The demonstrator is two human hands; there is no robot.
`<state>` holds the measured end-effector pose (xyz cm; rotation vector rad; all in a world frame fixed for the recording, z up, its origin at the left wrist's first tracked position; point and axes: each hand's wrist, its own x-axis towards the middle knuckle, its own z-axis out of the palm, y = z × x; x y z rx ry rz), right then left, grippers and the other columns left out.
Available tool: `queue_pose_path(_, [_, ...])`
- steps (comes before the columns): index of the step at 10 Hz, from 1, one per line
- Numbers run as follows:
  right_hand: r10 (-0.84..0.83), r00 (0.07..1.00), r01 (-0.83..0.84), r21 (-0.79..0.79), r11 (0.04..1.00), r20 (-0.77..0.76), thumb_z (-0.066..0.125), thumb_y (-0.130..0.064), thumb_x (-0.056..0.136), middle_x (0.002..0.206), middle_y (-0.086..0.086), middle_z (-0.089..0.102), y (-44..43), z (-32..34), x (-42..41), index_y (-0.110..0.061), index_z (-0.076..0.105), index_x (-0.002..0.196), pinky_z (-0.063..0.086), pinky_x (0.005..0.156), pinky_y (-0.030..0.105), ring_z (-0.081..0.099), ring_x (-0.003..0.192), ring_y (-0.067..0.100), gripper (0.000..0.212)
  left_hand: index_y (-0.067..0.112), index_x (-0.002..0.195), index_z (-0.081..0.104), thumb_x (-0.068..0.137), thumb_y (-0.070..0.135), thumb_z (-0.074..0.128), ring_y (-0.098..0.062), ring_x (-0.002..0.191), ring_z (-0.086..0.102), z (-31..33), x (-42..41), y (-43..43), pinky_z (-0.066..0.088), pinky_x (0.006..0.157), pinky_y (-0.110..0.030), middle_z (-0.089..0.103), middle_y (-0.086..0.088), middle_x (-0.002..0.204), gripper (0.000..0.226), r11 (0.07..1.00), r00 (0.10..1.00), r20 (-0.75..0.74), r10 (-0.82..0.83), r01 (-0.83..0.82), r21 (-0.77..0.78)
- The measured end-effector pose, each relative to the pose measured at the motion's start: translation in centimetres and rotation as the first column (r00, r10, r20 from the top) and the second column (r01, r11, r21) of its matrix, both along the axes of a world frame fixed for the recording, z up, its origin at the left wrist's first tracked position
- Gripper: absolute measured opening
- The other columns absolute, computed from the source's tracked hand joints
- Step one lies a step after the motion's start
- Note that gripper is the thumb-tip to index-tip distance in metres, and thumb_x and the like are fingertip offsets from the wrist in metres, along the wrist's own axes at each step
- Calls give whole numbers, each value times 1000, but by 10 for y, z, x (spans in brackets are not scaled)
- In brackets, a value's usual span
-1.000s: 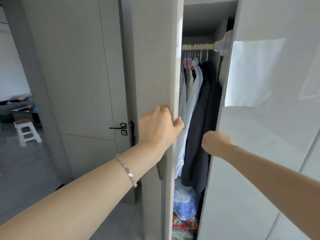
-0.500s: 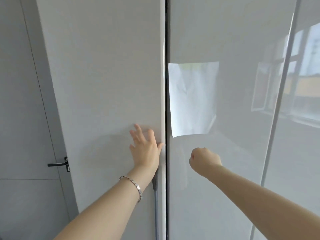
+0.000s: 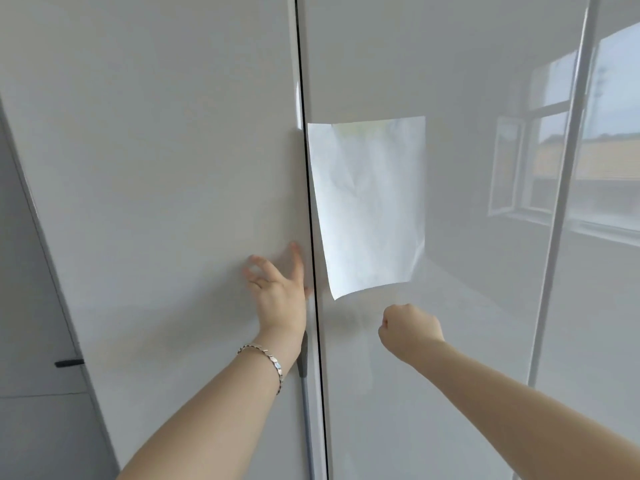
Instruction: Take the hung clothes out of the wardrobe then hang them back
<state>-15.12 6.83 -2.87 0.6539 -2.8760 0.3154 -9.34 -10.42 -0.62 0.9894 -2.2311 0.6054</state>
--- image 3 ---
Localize person's left forearm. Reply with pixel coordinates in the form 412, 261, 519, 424
117, 332, 303, 480

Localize grey room door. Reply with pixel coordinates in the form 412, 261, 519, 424
0, 109, 121, 480

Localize silver link bracelet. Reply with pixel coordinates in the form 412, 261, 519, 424
236, 343, 285, 395

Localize white paper sheet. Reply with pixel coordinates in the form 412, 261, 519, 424
307, 115, 427, 301

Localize person's right hand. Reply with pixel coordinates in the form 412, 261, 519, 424
377, 303, 446, 367

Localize white glossy wardrobe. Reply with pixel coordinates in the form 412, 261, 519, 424
0, 0, 640, 480

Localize person's right forearm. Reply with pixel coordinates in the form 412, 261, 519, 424
409, 340, 640, 480

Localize person's left hand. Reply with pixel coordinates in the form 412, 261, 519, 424
242, 241, 312, 351

